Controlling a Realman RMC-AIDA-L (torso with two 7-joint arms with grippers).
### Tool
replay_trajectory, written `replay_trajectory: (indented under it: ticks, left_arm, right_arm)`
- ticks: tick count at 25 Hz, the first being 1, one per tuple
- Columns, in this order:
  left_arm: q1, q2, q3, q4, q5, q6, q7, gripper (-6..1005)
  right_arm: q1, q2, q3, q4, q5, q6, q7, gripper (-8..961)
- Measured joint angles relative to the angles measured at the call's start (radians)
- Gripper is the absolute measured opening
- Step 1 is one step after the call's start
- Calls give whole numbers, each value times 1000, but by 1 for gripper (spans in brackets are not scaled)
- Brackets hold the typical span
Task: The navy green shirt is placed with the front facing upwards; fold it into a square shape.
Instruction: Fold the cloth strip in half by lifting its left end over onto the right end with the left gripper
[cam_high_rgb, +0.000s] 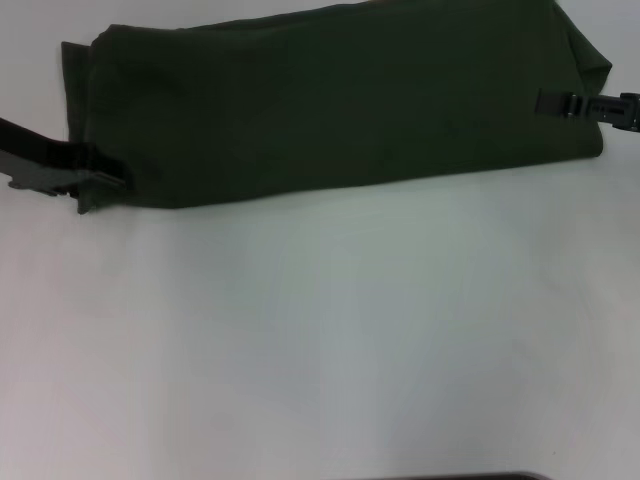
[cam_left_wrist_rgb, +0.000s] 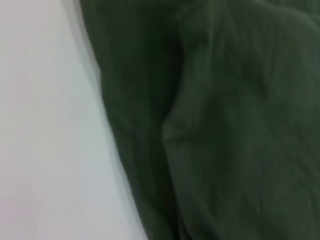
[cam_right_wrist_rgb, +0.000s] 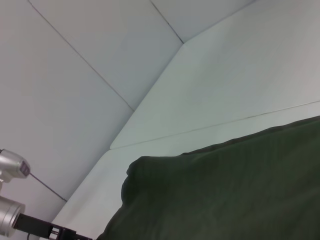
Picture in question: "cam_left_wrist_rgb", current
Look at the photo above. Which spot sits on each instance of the dark green FREE t-shirt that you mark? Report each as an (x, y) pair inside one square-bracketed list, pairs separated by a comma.
[(212, 125)]

